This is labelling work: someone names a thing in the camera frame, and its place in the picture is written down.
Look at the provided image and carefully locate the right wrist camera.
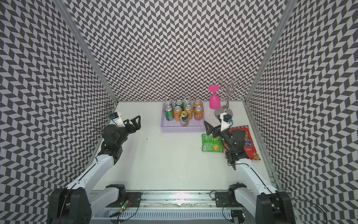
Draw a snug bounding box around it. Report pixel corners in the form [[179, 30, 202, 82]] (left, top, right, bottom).
[[220, 112, 233, 132]]

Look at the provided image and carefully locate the white monster can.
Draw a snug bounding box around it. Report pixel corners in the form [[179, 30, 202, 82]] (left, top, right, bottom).
[[164, 97, 172, 107], [183, 97, 191, 107]]

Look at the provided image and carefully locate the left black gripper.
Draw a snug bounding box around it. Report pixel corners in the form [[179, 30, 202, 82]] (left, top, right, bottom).
[[116, 115, 141, 147]]

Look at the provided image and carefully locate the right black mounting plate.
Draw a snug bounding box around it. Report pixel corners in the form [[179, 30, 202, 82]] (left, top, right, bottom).
[[214, 191, 240, 208]]

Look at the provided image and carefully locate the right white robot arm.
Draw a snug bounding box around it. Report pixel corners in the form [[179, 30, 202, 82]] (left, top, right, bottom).
[[204, 121, 296, 224]]

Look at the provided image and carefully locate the white Monster can back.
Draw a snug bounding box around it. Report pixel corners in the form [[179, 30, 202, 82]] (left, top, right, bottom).
[[183, 97, 191, 107]]

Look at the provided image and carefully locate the orange fanta can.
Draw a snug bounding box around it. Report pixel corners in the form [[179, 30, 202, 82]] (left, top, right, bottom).
[[173, 106, 182, 121], [185, 104, 193, 119], [194, 99, 202, 108], [194, 106, 203, 120]]

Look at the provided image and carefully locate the black mounting plate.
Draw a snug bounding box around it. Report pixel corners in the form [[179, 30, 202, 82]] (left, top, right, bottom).
[[106, 191, 142, 208], [214, 191, 240, 208]]

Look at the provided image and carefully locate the green gold can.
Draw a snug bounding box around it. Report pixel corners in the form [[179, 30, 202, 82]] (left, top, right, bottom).
[[180, 111, 189, 126]]

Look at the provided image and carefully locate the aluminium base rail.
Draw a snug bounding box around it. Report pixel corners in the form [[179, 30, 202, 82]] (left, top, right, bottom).
[[67, 190, 291, 224]]

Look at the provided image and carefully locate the chrome glass holder stand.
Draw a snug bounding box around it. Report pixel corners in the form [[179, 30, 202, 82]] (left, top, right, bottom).
[[214, 78, 249, 119]]

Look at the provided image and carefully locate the red candy bag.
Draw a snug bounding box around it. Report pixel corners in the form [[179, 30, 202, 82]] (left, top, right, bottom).
[[222, 126, 261, 164]]

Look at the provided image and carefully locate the pink plastic wine glass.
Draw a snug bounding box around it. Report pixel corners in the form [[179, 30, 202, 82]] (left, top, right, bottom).
[[208, 85, 221, 110]]

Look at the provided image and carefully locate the green snack packet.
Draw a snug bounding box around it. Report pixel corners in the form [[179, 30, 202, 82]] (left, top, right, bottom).
[[201, 134, 224, 153]]

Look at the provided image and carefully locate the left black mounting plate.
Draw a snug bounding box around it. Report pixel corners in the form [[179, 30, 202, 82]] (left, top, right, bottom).
[[106, 191, 142, 208]]

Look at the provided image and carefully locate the green Sprite can front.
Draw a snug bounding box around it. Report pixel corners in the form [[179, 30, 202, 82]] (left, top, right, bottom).
[[164, 105, 174, 121]]

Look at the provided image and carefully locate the green Sprite can back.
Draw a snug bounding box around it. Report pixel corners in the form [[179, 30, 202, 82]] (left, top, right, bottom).
[[175, 99, 184, 111]]

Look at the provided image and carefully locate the green sprite can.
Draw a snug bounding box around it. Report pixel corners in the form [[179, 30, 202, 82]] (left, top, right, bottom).
[[164, 105, 174, 121], [175, 99, 184, 111]]

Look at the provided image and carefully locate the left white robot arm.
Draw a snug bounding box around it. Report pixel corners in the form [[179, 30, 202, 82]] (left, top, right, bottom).
[[47, 113, 141, 224]]

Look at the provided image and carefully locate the lilac plastic basket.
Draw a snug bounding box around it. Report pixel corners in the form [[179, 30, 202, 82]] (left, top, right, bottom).
[[159, 102, 205, 133]]

